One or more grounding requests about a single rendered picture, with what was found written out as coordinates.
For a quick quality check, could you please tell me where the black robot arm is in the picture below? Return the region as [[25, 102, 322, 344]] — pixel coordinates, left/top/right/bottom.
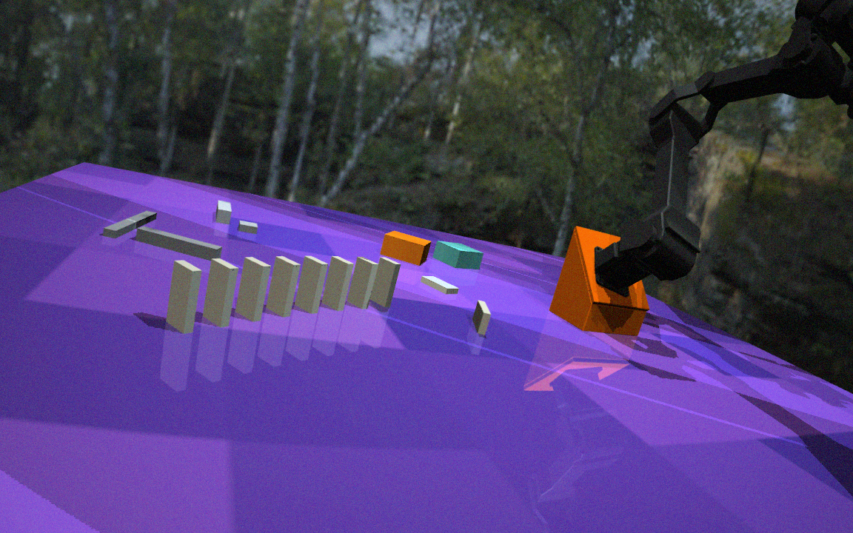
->
[[594, 0, 853, 297]]

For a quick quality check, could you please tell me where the teal rectangular block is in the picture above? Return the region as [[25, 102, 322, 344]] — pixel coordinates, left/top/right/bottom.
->
[[433, 241, 484, 269]]

